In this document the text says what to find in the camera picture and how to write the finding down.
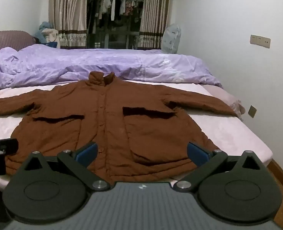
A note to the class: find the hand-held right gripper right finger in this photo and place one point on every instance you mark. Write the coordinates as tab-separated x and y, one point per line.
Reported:
199	155

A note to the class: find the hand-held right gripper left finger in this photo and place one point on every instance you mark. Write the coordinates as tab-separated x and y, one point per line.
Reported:
86	154

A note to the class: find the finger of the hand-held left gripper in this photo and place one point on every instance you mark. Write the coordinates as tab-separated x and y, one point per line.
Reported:
8	146

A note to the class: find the brown jacket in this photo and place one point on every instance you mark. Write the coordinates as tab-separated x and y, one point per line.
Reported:
112	115

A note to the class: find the pile of clothes in corner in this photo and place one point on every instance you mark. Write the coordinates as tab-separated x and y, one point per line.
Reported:
44	26

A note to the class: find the row of hanging clothes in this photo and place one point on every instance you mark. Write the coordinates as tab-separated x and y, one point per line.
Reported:
112	9

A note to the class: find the bed with pink sheet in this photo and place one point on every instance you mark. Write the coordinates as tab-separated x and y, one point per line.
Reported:
232	134

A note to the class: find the purple duvet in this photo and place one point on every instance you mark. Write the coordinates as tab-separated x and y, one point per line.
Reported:
60	62

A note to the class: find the maroon pillow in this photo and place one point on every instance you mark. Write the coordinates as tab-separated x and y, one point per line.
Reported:
9	40

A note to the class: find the white crumpled cloth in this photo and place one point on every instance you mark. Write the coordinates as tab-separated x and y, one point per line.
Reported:
51	34

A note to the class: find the standing fan in plastic cover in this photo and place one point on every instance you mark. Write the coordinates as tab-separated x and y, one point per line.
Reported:
171	38

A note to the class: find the beige striped curtain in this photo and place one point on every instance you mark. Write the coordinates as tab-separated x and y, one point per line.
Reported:
154	12
68	12

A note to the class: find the small square wall socket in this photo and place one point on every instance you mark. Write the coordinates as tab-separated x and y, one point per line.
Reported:
252	111

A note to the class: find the beige wall socket panel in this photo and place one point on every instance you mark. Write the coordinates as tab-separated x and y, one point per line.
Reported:
260	41

